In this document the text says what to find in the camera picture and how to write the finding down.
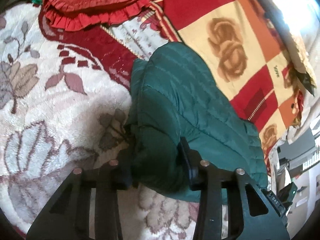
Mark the green quilted puffer jacket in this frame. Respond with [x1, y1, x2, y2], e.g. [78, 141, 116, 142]
[125, 42, 268, 202]

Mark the white floral red-bordered blanket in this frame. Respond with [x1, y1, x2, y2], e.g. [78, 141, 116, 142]
[1, 3, 137, 237]

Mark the red yellow checkered rose quilt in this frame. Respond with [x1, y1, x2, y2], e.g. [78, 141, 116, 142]
[139, 0, 304, 164]

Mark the small-flower white bed sheet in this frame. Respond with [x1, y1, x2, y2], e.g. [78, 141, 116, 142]
[106, 16, 168, 60]

